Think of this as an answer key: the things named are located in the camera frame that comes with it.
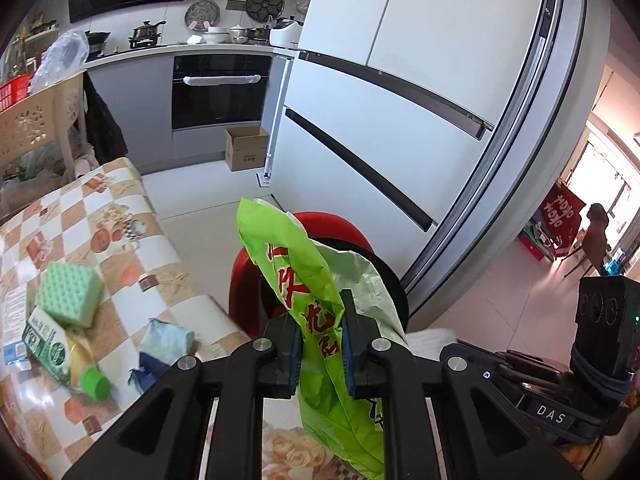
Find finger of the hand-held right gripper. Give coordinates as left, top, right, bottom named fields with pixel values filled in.
left=439, top=340, right=503, bottom=379

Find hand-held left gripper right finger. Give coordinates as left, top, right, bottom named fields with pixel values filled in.
left=340, top=288, right=583, bottom=480

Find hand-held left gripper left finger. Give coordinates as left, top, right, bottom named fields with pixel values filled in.
left=62, top=309, right=305, bottom=480

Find green plastic bag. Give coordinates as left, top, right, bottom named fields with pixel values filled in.
left=236, top=196, right=412, bottom=480

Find ridged foam sponge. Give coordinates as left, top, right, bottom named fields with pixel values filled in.
left=34, top=260, right=105, bottom=330

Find blue plastic bag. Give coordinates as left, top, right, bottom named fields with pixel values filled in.
left=129, top=319, right=197, bottom=395

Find red banner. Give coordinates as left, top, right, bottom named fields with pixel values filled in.
left=537, top=178, right=587, bottom=258

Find small cardboard box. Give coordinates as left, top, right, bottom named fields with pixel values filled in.
left=224, top=126, right=271, bottom=173

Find black built-in oven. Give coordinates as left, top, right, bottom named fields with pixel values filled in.
left=171, top=54, right=273, bottom=133

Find black garment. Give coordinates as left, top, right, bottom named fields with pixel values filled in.
left=82, top=72, right=129, bottom=166

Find crumpled plastic bag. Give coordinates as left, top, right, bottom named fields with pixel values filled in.
left=0, top=130, right=101, bottom=211

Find white rice cooker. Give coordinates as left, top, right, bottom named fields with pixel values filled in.
left=269, top=16, right=305, bottom=47

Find white refrigerator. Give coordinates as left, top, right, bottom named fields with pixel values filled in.
left=262, top=0, right=571, bottom=281

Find beige plastic chair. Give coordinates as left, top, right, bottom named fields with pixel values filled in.
left=0, top=69, right=90, bottom=183

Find grey round trivet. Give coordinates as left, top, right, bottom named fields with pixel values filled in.
left=185, top=1, right=221, bottom=31

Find dark round trivet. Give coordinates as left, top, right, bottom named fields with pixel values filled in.
left=245, top=0, right=285, bottom=20

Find bluish clear plastic bag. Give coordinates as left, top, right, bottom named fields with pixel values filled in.
left=30, top=29, right=91, bottom=95

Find red plastic basket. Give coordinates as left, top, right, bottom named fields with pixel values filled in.
left=0, top=74, right=35, bottom=111

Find dark cooking pot with handle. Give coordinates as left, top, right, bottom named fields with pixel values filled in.
left=128, top=20, right=167, bottom=50

